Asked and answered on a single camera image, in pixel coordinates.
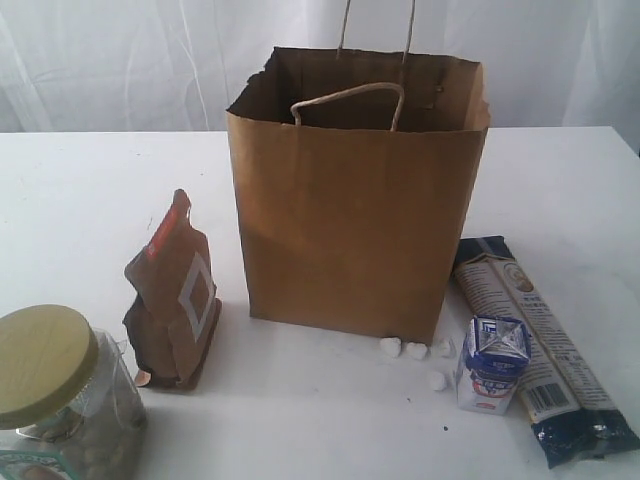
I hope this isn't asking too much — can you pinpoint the white curtain backdrop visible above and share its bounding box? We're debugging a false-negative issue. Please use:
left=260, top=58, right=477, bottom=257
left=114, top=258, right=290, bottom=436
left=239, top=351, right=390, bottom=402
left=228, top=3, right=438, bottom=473
left=1, top=1, right=639, bottom=144

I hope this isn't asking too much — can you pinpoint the milk carton blue white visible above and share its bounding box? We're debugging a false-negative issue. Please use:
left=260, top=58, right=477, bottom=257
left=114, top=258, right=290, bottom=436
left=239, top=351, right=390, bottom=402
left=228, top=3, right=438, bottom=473
left=454, top=315, right=532, bottom=415

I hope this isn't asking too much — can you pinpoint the brown coffee pouch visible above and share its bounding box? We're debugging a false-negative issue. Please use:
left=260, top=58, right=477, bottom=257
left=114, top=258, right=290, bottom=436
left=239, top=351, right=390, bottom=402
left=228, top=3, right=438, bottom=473
left=123, top=189, right=222, bottom=390

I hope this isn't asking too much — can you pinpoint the nut jar gold lid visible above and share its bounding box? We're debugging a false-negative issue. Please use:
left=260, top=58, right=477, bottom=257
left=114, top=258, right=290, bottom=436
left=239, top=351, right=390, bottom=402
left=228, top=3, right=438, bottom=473
left=0, top=303, right=150, bottom=480

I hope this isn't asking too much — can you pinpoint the brown paper bag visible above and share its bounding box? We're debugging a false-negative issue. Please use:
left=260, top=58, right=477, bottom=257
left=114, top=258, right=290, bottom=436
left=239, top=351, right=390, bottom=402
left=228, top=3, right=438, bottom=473
left=225, top=0, right=490, bottom=347

